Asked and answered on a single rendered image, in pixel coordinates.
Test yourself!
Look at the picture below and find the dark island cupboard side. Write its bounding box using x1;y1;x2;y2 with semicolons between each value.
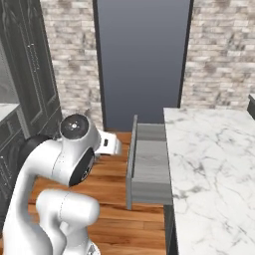
163;203;180;255

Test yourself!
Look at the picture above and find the grey open drawer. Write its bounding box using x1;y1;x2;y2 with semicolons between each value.
126;114;174;211

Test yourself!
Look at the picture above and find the dark low cupboard run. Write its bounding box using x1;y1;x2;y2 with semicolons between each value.
0;109;32;233

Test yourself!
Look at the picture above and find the dark block at counter edge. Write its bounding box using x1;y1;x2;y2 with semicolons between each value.
246;93;255;122

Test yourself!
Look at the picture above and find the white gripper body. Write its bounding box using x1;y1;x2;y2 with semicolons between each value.
112;135;124;156

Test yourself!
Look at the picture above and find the dark framed grey door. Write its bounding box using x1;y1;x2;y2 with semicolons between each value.
92;0;195;132

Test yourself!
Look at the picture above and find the tall dark ornate cupboard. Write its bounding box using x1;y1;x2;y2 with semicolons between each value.
0;0;65;137

